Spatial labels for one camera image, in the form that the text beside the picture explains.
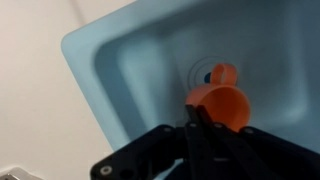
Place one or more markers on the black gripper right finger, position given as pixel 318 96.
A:
pixel 261 155

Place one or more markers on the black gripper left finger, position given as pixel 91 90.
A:
pixel 163 153

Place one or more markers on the orange mug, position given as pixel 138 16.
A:
pixel 223 100

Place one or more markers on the blue toy sink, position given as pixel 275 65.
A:
pixel 137 65

